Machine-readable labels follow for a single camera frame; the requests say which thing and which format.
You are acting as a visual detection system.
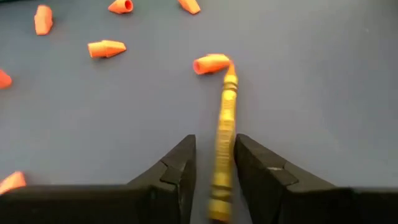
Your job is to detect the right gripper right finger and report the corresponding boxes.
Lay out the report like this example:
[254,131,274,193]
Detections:
[234,134,398,224]

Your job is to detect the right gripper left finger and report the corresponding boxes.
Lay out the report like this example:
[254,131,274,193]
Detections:
[0,134,197,224]

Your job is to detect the yellow crayon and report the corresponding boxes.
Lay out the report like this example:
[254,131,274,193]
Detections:
[207,60,239,223]

